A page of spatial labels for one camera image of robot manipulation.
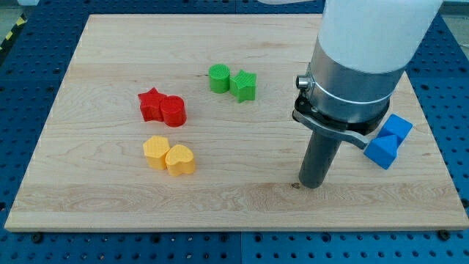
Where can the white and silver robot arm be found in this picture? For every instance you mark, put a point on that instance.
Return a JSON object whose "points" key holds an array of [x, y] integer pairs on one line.
{"points": [[360, 54]]}

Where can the yellow heart block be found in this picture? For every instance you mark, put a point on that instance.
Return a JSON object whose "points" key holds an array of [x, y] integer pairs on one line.
{"points": [[180, 160]]}

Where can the yellow hexagon block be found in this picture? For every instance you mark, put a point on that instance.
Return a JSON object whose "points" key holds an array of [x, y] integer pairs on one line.
{"points": [[155, 150]]}

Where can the green star block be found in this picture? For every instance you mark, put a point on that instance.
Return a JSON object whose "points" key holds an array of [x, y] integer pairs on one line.
{"points": [[243, 86]]}

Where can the green cylinder block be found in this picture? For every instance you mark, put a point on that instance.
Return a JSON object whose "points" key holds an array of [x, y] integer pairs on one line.
{"points": [[219, 75]]}

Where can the red cylinder block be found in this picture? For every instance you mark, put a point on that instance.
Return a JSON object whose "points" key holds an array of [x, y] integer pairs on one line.
{"points": [[173, 111]]}

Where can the light wooden board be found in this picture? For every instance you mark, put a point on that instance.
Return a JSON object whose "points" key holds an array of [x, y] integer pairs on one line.
{"points": [[88, 172]]}

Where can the red star block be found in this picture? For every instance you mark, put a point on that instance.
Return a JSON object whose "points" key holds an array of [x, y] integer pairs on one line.
{"points": [[150, 105]]}

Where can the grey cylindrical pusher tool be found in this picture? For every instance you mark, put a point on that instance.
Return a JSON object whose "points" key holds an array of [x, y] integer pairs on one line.
{"points": [[319, 155]]}

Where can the blue triangle block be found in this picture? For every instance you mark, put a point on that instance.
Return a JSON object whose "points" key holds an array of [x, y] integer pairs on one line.
{"points": [[382, 150]]}

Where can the blue cube block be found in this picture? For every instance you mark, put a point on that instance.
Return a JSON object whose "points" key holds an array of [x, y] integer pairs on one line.
{"points": [[396, 126]]}

